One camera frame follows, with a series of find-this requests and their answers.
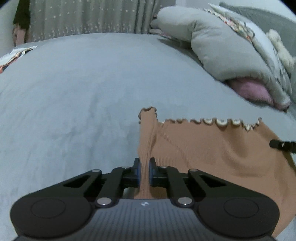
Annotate brown knit sweater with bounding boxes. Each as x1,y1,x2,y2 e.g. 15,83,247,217
135,107,295,237

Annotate pink pillow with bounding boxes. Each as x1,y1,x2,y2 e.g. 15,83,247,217
227,78,290,111

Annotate cream plush toy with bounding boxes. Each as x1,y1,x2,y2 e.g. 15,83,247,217
266,29,295,74

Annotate grey bed sheet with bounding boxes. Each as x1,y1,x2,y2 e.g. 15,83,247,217
1,34,295,240

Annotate white pillow with swirl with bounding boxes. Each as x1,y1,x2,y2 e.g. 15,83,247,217
208,2,293,77

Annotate grey folded duvet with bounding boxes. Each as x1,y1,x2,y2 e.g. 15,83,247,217
151,6,292,104

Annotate grey padded headboard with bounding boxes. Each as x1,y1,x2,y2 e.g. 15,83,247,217
219,1,296,56

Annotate floral patterned cloth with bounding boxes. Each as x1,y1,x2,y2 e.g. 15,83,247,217
202,9,255,42

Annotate open books and papers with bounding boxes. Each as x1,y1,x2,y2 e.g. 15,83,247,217
0,46,37,73

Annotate pink hanging garment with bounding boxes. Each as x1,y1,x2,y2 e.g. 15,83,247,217
13,25,31,46

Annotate grey patterned curtain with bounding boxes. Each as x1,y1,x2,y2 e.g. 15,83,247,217
29,0,176,42

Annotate dark hanging garment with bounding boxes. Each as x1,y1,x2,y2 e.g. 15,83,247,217
13,0,31,30

